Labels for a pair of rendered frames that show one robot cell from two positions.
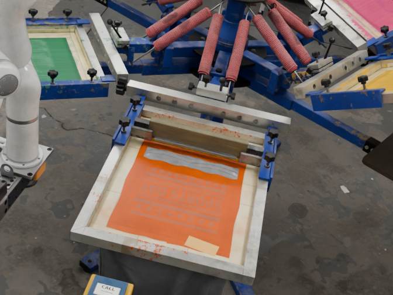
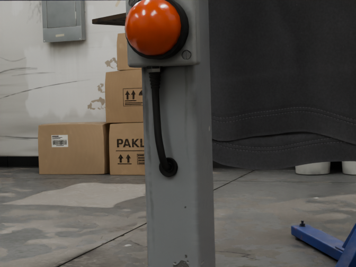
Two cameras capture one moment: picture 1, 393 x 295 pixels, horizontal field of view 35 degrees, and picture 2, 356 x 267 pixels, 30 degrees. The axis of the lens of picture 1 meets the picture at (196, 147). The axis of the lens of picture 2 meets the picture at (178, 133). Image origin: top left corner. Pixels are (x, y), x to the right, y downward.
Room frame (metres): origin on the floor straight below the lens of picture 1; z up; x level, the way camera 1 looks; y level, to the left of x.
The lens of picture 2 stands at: (0.73, 0.04, 0.60)
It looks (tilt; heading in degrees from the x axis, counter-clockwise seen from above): 3 degrees down; 16
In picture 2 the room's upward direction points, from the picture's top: 2 degrees counter-clockwise
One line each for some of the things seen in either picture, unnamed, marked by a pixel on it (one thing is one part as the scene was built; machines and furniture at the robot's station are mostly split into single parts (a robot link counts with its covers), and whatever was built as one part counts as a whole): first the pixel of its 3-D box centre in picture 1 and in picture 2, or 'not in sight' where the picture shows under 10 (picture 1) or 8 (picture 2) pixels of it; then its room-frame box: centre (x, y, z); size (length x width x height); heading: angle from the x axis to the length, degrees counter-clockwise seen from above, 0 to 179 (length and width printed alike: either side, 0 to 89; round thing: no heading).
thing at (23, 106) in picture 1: (21, 90); not in sight; (1.51, 0.53, 1.37); 0.13 x 0.10 x 0.16; 31
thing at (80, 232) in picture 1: (185, 181); not in sight; (1.75, 0.01, 0.97); 0.79 x 0.58 x 0.04; 177
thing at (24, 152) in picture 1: (17, 134); not in sight; (1.50, 0.54, 1.21); 0.16 x 0.13 x 0.15; 83
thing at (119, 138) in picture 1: (128, 126); not in sight; (2.00, 0.28, 0.98); 0.30 x 0.05 x 0.07; 177
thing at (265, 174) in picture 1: (266, 160); not in sight; (1.97, -0.28, 0.98); 0.30 x 0.05 x 0.07; 177
